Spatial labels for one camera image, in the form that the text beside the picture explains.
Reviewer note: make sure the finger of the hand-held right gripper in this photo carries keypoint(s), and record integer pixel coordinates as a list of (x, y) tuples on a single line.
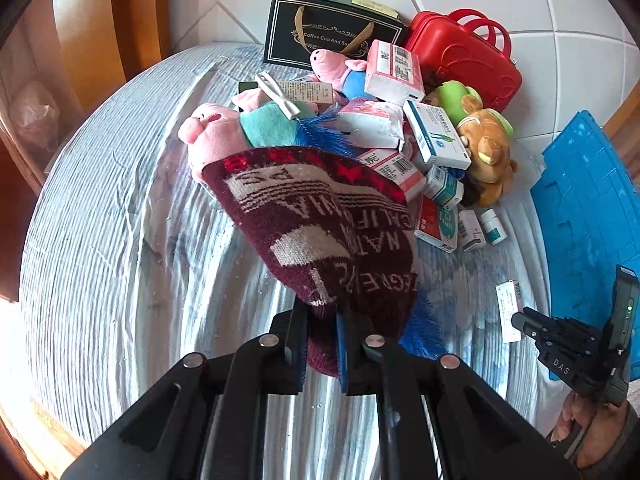
[(527, 321)]

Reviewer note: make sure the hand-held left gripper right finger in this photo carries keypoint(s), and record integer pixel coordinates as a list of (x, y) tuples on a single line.
[(343, 362)]

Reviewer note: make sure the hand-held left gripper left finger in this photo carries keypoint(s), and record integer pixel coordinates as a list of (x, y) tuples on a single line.
[(299, 355)]

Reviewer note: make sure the white labelled box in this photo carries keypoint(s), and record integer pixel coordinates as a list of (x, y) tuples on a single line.
[(507, 305)]

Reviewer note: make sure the maroon knit hat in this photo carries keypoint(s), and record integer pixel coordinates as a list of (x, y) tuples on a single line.
[(325, 240)]

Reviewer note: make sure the blue plastic crate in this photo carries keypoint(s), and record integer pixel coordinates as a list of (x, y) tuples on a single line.
[(580, 200)]

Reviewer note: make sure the person's right hand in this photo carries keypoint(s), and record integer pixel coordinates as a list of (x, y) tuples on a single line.
[(595, 430)]

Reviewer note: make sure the white bottle green label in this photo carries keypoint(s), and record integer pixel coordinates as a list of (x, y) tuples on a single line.
[(492, 225)]

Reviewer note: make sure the small white medicine box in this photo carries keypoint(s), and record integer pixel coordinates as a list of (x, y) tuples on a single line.
[(472, 230)]

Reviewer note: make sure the red white medicine box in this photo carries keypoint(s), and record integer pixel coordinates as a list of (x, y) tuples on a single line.
[(437, 225)]

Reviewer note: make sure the teal white medicine box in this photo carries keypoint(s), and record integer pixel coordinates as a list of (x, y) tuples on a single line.
[(445, 187)]

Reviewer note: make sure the brown bear plush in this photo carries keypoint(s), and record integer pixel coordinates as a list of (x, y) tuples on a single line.
[(487, 155)]

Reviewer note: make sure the pink white barcode carton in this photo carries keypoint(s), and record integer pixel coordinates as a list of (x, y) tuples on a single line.
[(395, 170)]

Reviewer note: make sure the blue white medicine box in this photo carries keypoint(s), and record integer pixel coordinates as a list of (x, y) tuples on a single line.
[(435, 135)]

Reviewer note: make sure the green frog plush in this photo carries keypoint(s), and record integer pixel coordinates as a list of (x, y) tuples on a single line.
[(447, 97)]

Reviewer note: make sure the pink white tissue pack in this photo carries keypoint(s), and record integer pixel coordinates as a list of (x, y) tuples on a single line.
[(367, 122)]

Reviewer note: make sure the pink pig plush teal shirt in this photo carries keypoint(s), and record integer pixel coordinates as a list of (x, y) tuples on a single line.
[(210, 130)]

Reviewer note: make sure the grey label white box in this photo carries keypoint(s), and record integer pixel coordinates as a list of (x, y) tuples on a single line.
[(305, 92)]

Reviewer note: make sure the red toy suitcase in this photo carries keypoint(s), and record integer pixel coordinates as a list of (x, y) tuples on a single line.
[(450, 55)]

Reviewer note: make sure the pink labelled box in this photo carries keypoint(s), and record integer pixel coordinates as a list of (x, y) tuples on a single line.
[(395, 72)]

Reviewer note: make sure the small pig plush blue shirt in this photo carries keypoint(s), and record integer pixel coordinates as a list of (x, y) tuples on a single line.
[(330, 62)]

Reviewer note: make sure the white padded wooden headboard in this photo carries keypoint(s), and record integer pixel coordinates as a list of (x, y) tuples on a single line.
[(575, 5)]

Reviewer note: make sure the black gift box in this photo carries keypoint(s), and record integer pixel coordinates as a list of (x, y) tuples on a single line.
[(300, 35)]

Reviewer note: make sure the small yellow box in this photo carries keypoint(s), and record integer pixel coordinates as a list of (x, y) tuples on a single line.
[(374, 4)]

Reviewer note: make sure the clear plastic bag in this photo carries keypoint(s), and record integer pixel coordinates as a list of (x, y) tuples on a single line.
[(32, 110)]

